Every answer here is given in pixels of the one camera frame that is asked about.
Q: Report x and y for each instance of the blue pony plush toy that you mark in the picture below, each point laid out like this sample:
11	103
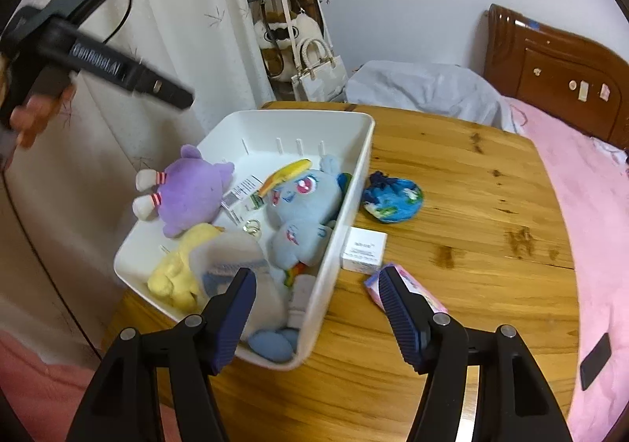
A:
304	206

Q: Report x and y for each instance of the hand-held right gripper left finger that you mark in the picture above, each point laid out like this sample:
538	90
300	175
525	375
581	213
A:
231	324

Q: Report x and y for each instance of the pink blanket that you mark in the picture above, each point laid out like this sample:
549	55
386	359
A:
589	250

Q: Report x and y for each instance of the blue floral pouch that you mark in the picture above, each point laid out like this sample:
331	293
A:
395	201

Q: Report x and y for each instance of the person's left hand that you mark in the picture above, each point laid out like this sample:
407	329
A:
37	115

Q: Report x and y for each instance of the small white box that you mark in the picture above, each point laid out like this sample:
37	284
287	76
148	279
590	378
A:
363	250

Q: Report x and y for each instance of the yellow plush toy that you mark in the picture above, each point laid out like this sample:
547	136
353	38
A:
172	280

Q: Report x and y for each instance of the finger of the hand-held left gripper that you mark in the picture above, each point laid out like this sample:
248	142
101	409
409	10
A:
162	87

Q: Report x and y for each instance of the grey cloth bundle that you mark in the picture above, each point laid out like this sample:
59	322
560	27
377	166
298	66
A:
422	88

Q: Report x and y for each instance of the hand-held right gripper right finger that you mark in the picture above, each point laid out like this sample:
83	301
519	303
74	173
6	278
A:
403	324

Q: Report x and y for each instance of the white curtain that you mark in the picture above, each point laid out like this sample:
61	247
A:
221	54

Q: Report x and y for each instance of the purple plush toy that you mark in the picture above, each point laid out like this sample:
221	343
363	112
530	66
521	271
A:
189	196

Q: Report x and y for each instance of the pink tissue packet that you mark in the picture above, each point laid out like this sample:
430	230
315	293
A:
422	292

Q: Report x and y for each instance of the fluffy white and brown bag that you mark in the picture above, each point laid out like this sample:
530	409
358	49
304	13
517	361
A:
275	29

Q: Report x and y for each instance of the white cloth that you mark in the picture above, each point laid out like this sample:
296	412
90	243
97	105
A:
609	147

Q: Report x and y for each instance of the white plush toy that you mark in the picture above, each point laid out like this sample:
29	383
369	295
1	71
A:
231	250

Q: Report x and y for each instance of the brown wooden headboard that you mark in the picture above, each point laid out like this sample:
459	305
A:
550	64

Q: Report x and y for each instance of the person's pink clothing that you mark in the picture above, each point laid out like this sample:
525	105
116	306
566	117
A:
39	383

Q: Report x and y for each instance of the black phone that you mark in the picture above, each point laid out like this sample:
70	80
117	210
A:
595	361

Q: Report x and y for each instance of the green and white box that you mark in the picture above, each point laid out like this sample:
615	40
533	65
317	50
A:
241	194

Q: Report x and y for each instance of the white plastic tray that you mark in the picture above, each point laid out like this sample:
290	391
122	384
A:
354	186

